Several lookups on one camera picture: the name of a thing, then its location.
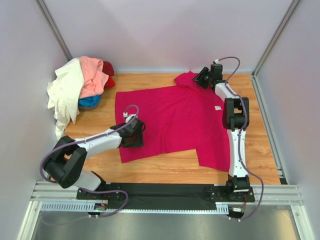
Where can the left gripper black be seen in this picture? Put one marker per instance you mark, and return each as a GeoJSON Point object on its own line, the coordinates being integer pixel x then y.
{"type": "Point", "coordinates": [139, 143]}

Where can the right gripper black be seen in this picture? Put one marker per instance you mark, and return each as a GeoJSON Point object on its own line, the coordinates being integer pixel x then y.
{"type": "Point", "coordinates": [199, 78]}

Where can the magenta t shirt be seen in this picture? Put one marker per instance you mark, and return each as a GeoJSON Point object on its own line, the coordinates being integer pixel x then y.
{"type": "Point", "coordinates": [178, 118]}

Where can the cream white t shirt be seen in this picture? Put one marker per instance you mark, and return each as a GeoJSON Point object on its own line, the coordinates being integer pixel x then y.
{"type": "Point", "coordinates": [64, 94]}

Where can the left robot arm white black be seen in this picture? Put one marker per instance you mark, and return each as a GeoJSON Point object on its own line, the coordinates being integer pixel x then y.
{"type": "Point", "coordinates": [64, 164]}

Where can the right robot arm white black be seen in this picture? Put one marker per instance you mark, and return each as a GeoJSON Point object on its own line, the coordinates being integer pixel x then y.
{"type": "Point", "coordinates": [235, 119]}

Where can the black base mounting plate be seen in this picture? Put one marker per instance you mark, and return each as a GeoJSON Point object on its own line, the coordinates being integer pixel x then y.
{"type": "Point", "coordinates": [157, 196]}

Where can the blue t shirt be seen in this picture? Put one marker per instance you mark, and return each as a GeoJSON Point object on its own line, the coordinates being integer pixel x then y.
{"type": "Point", "coordinates": [89, 103]}

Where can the light pink t shirt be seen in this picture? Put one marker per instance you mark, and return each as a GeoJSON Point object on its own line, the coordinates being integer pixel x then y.
{"type": "Point", "coordinates": [94, 78]}

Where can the dark red t shirt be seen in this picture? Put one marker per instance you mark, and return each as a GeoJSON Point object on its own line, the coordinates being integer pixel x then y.
{"type": "Point", "coordinates": [108, 69]}

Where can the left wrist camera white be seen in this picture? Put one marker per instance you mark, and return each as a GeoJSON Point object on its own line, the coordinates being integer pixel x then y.
{"type": "Point", "coordinates": [127, 117]}

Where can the right aluminium corner post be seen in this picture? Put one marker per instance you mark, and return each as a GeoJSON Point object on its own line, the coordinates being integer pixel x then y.
{"type": "Point", "coordinates": [276, 36]}

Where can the aluminium corner post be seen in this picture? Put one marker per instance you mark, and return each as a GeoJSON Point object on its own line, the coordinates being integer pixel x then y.
{"type": "Point", "coordinates": [54, 28]}
{"type": "Point", "coordinates": [276, 36]}

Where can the aluminium front rail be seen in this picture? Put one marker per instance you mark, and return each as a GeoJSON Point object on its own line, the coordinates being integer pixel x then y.
{"type": "Point", "coordinates": [272, 195]}

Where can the left aluminium corner post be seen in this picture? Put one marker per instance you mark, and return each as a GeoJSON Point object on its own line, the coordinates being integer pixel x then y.
{"type": "Point", "coordinates": [54, 28]}

